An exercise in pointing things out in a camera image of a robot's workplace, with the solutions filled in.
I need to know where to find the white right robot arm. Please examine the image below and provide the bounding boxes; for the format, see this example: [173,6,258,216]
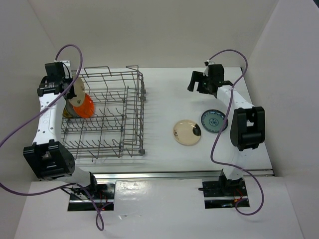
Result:
[187,61,265,196]

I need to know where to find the orange plastic plate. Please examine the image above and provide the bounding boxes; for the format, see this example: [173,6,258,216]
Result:
[73,94,94,118]

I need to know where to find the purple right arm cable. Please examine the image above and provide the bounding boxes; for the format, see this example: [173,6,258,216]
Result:
[205,49,265,216]

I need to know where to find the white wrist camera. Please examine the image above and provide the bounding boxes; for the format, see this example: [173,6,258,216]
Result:
[60,60,72,79]
[203,60,215,77]

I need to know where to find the beige plate with black patch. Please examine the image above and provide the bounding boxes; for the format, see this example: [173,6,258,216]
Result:
[173,119,201,146]

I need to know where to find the blue floral plate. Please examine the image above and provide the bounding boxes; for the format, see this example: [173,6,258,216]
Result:
[65,102,79,118]
[201,109,225,133]

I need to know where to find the aluminium rail table edge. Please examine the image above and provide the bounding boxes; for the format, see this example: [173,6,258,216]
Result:
[39,169,274,180]

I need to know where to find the yellow patterned plate brown rim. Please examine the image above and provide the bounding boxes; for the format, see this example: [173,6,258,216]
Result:
[62,108,72,119]

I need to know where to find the grey wire dish rack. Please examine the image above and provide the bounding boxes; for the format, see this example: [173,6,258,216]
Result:
[61,65,146,164]

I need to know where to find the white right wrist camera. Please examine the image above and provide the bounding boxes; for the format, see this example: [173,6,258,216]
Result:
[203,60,215,77]

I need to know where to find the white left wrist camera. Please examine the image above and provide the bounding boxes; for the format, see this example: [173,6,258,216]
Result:
[60,60,72,79]

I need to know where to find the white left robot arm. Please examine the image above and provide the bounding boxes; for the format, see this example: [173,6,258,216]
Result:
[23,60,99,199]

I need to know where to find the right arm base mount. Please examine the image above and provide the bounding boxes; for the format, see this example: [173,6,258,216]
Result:
[198,181,250,209]

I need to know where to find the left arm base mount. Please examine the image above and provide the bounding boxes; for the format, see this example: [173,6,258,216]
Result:
[62,182,116,212]

